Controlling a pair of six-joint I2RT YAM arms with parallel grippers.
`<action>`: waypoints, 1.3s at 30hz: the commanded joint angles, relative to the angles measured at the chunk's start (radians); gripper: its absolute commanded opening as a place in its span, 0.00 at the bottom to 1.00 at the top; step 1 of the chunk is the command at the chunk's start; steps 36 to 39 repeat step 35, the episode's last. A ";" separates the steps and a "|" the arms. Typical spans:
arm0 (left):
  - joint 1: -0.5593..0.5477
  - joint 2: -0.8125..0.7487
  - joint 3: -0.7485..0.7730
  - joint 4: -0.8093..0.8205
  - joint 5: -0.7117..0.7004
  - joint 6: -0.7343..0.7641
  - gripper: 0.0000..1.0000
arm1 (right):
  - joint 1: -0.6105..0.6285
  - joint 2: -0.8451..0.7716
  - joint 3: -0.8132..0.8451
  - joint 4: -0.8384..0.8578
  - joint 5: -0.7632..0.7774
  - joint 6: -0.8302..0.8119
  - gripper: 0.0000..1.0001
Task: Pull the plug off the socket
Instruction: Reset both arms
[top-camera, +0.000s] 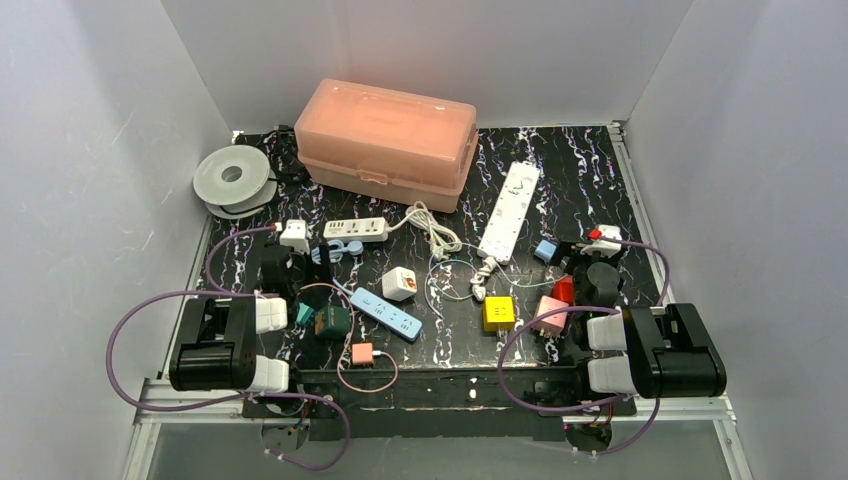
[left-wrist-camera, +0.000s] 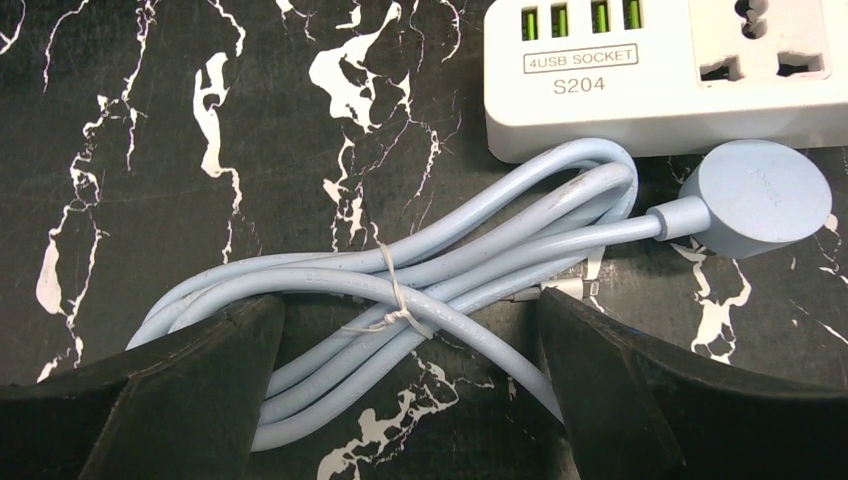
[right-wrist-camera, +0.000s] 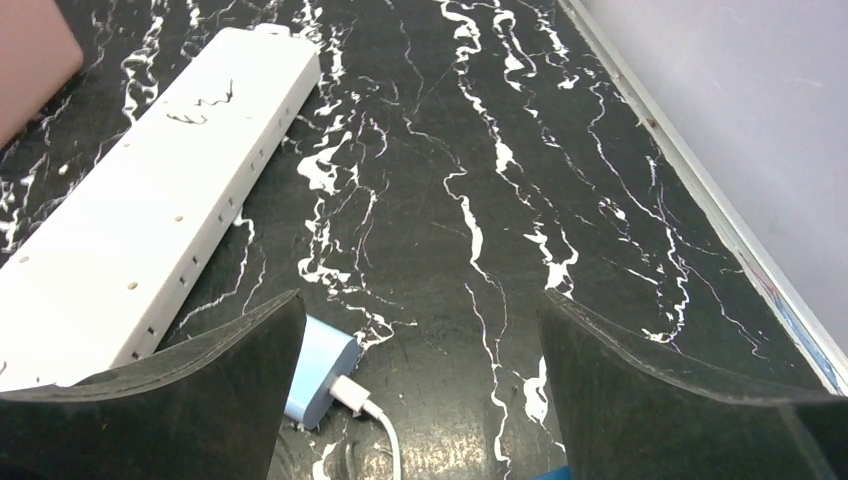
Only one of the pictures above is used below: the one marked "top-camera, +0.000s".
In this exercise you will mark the teal plug adapter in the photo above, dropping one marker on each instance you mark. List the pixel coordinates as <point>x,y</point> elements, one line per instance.
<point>304,315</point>

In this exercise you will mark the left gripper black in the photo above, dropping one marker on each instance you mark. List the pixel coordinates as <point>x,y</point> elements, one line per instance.
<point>308,266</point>

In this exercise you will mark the red cube socket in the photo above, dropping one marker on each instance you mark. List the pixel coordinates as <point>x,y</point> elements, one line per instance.
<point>564,290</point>

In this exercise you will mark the small light blue charger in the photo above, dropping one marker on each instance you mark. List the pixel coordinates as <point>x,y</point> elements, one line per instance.
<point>545,251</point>

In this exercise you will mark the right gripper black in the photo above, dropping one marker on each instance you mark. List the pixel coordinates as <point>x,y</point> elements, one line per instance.
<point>577,258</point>

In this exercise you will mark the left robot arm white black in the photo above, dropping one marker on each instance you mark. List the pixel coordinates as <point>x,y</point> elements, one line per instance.
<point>217,340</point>

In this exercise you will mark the dark green cube charger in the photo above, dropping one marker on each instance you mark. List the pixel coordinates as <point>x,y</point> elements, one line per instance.
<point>332,323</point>

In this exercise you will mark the light blue power strip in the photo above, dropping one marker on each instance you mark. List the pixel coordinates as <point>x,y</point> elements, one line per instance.
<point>387,314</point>

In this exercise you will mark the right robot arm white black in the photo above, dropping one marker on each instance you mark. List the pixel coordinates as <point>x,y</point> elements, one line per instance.
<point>660,351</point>

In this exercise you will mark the aluminium frame rail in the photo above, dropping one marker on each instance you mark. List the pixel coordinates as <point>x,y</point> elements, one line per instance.
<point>159,392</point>

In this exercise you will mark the white long power strip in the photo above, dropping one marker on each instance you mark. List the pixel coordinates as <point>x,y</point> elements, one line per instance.
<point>509,212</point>

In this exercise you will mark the white cube charger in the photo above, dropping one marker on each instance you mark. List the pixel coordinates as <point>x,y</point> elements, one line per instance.
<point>399,284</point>

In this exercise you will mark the white usb charging hub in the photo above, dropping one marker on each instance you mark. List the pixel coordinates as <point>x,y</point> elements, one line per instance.
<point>374,229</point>

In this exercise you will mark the yellow cube socket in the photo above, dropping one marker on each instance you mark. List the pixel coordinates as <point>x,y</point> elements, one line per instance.
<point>498,313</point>

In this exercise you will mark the pink plug adapter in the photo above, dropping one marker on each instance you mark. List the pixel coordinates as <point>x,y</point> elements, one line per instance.
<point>554,324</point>

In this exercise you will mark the pink translucent plastic storage box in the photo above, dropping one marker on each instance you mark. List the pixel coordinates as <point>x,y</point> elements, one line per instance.
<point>387,144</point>

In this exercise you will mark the small pink usb charger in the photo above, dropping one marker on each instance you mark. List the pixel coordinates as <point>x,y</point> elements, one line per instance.
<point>362,354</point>

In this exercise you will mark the grey filament spool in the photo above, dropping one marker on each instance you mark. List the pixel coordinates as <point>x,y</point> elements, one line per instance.
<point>235,182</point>

